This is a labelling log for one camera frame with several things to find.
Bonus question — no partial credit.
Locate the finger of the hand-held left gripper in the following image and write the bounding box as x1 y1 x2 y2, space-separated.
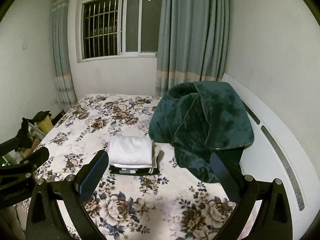
0 146 49 178
0 138 20 155

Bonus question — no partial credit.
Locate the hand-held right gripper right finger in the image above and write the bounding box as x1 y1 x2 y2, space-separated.
210 152 293 240

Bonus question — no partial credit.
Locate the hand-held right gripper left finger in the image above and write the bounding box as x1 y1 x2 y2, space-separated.
26 150 109 240

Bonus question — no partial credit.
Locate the white knit sweater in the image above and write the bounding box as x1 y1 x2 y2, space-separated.
107 135 153 167

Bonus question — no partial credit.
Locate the brown cardboard box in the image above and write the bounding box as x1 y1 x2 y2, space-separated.
19 140 40 158

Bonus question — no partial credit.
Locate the white storage bin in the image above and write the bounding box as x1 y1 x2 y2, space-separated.
29 123 45 140

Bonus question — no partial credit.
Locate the yellow box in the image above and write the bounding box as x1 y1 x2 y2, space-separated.
36 116 54 135

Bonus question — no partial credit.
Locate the black bag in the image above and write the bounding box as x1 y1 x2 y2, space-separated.
32 110 52 122

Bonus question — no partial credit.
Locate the folded white cloth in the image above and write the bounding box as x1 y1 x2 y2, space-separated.
114 163 152 169

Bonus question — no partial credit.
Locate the folded black striped garment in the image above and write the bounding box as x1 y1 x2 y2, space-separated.
109 164 160 176

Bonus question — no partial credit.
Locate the floral bed blanket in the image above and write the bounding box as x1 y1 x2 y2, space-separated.
15 94 253 240

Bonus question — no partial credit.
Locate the dark green plush blanket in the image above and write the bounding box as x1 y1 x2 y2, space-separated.
148 81 255 184

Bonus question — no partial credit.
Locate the folded beige garment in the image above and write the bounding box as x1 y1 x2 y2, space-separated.
150 141 162 169

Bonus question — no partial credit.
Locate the white curved headboard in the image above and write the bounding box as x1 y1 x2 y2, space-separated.
221 73 310 230

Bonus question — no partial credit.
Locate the narrow blue-grey curtain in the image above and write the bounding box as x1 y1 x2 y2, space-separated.
51 0 78 105

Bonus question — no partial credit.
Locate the barred window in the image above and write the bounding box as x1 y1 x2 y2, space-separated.
76 0 164 63

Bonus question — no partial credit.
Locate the wide blue-grey curtain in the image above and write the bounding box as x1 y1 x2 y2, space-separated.
155 0 230 98

